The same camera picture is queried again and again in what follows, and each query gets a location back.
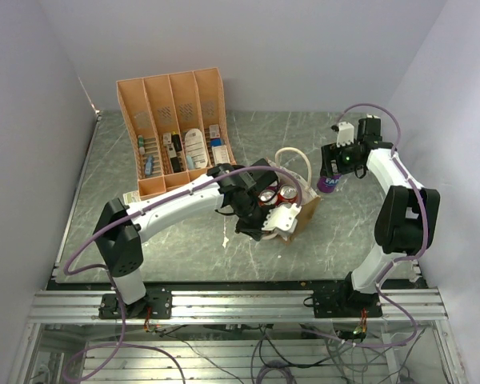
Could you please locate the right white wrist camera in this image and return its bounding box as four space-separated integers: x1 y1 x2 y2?
331 122 354 147

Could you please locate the white label box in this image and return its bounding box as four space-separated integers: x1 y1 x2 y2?
211 145 230 165

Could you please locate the pink desk organizer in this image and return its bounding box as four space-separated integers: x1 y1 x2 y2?
117 68 235 200

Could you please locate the burlap canvas tote bag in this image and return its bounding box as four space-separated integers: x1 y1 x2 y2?
262 146 321 245

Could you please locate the aluminium rail frame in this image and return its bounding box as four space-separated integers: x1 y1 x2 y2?
27 279 448 325

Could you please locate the small white red box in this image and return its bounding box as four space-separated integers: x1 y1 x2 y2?
122 190 141 205

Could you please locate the black marker pen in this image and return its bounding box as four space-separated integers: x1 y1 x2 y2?
171 133 182 152

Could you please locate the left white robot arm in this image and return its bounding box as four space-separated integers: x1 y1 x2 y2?
94 159 278 319

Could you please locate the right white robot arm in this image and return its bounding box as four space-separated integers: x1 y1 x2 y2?
312 114 440 318

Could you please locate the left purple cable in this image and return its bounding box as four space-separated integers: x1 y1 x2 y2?
62 166 303 277

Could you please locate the white oval device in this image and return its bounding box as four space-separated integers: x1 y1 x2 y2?
184 128 208 170

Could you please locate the purple fanta can back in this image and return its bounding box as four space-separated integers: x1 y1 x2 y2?
317 174 341 194

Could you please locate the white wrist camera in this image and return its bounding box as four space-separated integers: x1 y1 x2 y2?
331 122 354 147
262 203 302 236

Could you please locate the red cola can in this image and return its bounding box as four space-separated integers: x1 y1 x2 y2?
278 184 298 204
258 190 278 206

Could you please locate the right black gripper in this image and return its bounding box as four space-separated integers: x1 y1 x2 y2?
320 139 362 178

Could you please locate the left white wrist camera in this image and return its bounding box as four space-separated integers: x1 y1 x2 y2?
262 203 302 236

